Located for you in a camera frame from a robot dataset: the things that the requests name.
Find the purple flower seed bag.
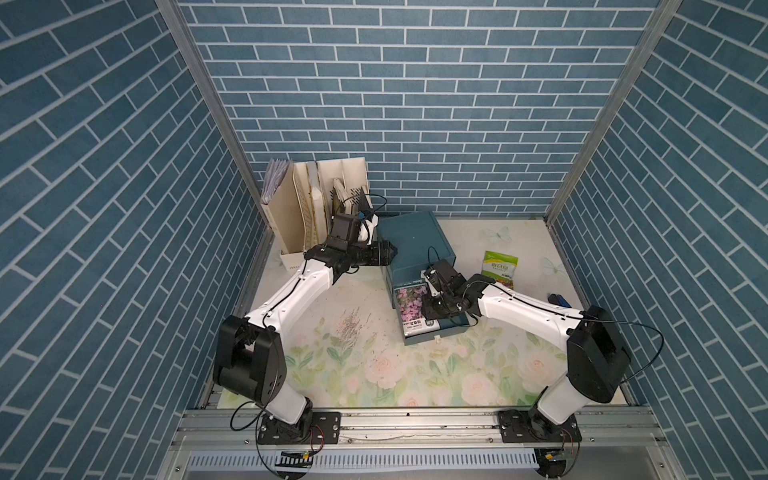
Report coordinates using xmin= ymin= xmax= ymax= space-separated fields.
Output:
xmin=394 ymin=283 xmax=440 ymax=339

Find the green flower seed bag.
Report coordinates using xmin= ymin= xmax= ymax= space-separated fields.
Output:
xmin=481 ymin=251 xmax=519 ymax=289

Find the white file organizer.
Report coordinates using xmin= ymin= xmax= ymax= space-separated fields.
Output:
xmin=261 ymin=157 xmax=370 ymax=271

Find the dark striped notebook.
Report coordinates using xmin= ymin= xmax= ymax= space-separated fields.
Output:
xmin=349 ymin=187 xmax=374 ymax=218

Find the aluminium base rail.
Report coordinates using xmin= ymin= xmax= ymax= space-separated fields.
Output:
xmin=159 ymin=405 xmax=684 ymax=479

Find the blue marker pen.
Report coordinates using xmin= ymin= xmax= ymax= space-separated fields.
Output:
xmin=547 ymin=293 xmax=571 ymax=308

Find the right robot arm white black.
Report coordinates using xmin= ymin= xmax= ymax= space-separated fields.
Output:
xmin=422 ymin=260 xmax=631 ymax=439

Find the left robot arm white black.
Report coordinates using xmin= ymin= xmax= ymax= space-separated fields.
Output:
xmin=213 ymin=210 xmax=397 ymax=427

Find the teal drawer cabinet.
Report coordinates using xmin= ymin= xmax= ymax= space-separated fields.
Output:
xmin=377 ymin=211 xmax=456 ymax=288

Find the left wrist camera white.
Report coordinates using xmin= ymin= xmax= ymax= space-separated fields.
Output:
xmin=358 ymin=211 xmax=379 ymax=245

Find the purple folder stack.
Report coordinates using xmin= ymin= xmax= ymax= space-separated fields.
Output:
xmin=261 ymin=158 xmax=292 ymax=205

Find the teal drawer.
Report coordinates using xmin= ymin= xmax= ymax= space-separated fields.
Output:
xmin=392 ymin=281 xmax=470 ymax=346

